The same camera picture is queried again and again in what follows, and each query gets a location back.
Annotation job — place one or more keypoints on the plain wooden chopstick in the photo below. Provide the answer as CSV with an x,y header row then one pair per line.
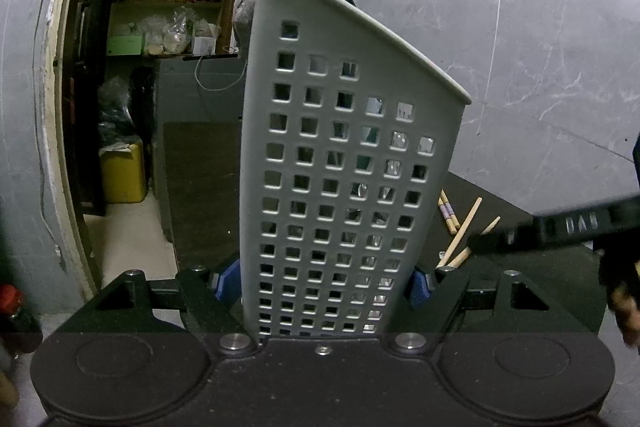
x,y
462,232
467,252

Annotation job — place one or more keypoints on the large clear plastic bag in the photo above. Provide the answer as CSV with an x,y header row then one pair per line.
x,y
245,12

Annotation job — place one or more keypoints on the small white box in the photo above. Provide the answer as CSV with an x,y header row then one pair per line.
x,y
204,45

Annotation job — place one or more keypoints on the cream door frame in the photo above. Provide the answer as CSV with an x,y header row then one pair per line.
x,y
55,107

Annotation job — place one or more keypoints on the pile of plastic food bags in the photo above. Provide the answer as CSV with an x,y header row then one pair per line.
x,y
170,32

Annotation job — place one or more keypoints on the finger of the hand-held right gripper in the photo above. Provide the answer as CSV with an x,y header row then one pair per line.
x,y
560,229

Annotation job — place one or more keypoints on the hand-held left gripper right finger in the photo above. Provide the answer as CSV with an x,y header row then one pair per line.
x,y
416,289

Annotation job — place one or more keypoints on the green box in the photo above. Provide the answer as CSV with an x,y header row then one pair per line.
x,y
125,46

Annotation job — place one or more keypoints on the wooden chopstick purple end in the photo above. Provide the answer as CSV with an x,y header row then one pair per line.
x,y
446,212
451,209

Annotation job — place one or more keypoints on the red capped jar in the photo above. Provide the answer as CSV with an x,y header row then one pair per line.
x,y
15,312

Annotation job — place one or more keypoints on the grey cabinet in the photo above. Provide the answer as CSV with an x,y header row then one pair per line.
x,y
200,167

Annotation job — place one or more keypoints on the yellow box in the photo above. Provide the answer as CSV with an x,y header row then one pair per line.
x,y
122,174

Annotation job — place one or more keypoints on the person's right hand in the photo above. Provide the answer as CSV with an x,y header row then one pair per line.
x,y
622,292

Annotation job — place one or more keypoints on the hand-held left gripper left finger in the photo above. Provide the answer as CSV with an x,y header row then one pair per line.
x,y
227,278

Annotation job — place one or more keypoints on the black garbage bag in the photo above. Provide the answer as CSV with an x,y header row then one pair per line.
x,y
116,112

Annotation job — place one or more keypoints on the white perforated utensil holder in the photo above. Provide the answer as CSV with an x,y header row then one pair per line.
x,y
340,157

